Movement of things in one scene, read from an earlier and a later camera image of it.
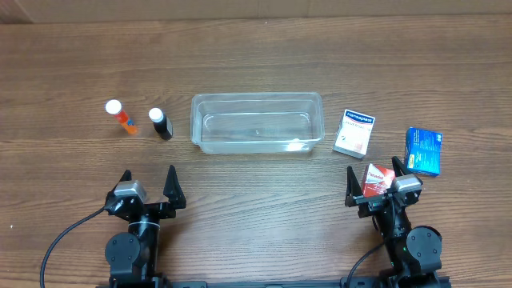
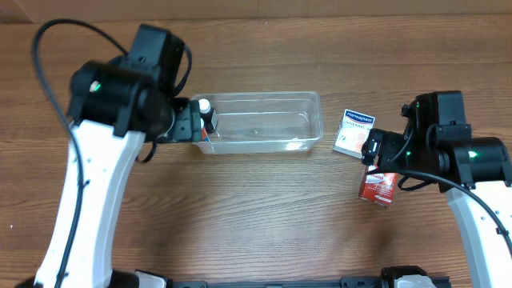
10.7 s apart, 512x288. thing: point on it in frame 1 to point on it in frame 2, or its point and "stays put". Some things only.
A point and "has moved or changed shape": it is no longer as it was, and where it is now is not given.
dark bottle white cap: (162, 124) has moved or changed shape
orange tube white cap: (114, 106) has moved or changed shape
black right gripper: (378, 200) to (374, 148)
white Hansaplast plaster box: (354, 134) stays put
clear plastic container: (257, 123) stays put
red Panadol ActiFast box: (378, 180) stays put
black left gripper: (151, 208) to (192, 121)
